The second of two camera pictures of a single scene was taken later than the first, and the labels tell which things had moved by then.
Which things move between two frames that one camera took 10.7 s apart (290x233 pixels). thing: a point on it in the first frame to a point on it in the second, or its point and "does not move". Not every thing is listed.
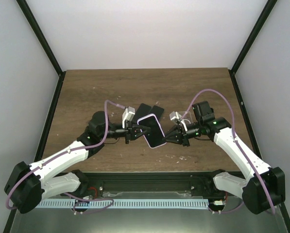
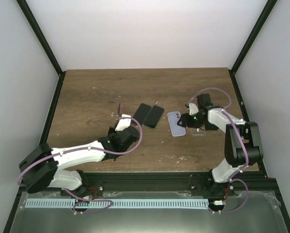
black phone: (143, 110) does not move
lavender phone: (155, 137) to (120, 109)
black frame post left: (25, 9) does not move
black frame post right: (267, 9) does not move
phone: (158, 111) does not move
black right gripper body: (185, 139) to (196, 123)
